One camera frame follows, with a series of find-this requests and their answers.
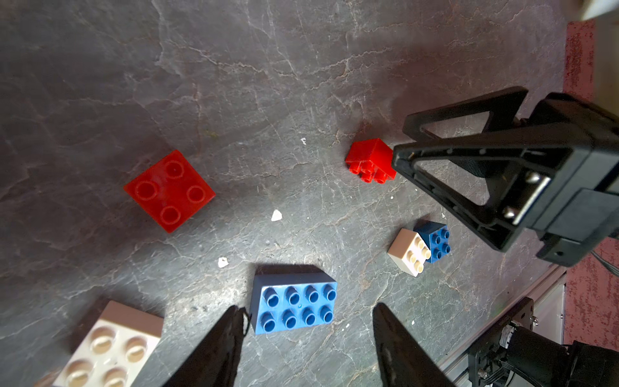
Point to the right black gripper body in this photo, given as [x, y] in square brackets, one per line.
[569, 193]

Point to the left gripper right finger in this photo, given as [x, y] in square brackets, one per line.
[401, 360]

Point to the red lego brick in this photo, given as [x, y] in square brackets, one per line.
[371, 160]
[171, 191]

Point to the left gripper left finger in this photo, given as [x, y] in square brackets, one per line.
[215, 361]

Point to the dark blue small lego brick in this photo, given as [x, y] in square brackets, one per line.
[437, 238]

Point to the white lego brick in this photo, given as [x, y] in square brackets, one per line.
[409, 252]
[115, 349]

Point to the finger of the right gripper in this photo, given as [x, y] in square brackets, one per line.
[519, 166]
[501, 106]

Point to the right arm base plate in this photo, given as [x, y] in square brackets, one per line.
[486, 354]

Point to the light blue long lego brick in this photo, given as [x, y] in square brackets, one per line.
[285, 302]

